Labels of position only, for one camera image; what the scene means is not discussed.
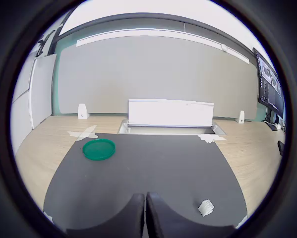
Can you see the small white plastic terminal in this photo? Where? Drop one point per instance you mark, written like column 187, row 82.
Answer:
column 206, row 208

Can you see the round green lid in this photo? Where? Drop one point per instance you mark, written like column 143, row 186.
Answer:
column 98, row 149

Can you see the dark grey mat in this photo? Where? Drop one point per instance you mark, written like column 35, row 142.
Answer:
column 150, row 168

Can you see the white tape strip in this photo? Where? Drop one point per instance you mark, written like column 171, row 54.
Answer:
column 49, row 217
column 75, row 134
column 242, row 221
column 217, row 137
column 209, row 140
column 87, row 132

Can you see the grey partition panel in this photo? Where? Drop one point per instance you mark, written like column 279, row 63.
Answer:
column 150, row 74

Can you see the white partition panel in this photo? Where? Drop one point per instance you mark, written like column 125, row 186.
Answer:
column 42, row 91

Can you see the black computer monitor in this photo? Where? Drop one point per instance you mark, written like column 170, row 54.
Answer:
column 271, row 86

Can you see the small white bracket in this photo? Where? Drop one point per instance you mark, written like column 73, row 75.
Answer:
column 241, row 117
column 82, row 112

